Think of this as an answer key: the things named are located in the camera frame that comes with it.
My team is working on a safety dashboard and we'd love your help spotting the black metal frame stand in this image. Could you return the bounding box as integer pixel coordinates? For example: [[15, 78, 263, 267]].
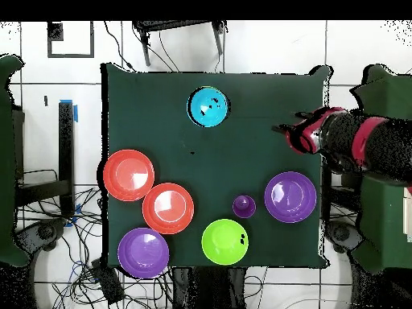
[[132, 20, 227, 68]]

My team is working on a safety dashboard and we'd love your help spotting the thin black floor cable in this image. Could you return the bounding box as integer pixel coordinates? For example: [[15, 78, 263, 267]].
[[103, 20, 137, 72]]

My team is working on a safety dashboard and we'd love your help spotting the large orange plastic bowl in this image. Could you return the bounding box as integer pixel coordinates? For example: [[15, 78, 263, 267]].
[[142, 182, 195, 235], [102, 149, 155, 202]]

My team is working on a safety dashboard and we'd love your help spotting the white box stack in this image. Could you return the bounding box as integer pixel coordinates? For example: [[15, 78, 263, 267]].
[[402, 186, 412, 242]]

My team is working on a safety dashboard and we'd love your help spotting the small blue plastic bowl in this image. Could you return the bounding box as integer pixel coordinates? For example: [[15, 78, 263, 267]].
[[186, 85, 230, 129]]

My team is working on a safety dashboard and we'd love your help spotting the black square floor frame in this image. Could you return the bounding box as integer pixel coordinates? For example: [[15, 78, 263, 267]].
[[47, 21, 95, 59]]

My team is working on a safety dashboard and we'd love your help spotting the large purple plastic bowl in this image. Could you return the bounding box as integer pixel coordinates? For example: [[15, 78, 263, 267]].
[[264, 171, 318, 224], [117, 227, 170, 279]]

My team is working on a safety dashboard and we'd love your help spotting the dark green side table cloth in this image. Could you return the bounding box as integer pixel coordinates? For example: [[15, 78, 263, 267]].
[[349, 63, 412, 274], [0, 54, 31, 267]]

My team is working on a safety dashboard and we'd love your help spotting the large green plastic bowl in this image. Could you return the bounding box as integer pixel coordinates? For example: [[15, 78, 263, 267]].
[[201, 218, 249, 266]]

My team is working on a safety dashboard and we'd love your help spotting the tangle of black cables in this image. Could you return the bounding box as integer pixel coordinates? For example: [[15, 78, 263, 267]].
[[15, 168, 175, 309]]

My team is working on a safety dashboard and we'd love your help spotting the black power strip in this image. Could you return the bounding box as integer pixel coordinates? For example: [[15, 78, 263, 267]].
[[90, 257, 126, 305]]

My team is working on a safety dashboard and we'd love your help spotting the dark grey machine base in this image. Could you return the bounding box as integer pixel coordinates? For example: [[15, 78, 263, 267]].
[[324, 220, 365, 253], [13, 218, 68, 257]]

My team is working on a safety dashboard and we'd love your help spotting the purple plastic cup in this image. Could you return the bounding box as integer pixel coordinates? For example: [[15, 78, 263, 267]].
[[232, 195, 258, 219]]

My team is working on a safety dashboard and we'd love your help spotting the black metal beam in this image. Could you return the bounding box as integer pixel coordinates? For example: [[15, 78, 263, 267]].
[[58, 101, 76, 216], [15, 179, 70, 207]]

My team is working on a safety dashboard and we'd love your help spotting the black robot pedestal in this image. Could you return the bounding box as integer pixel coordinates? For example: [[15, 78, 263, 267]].
[[171, 266, 247, 309]]

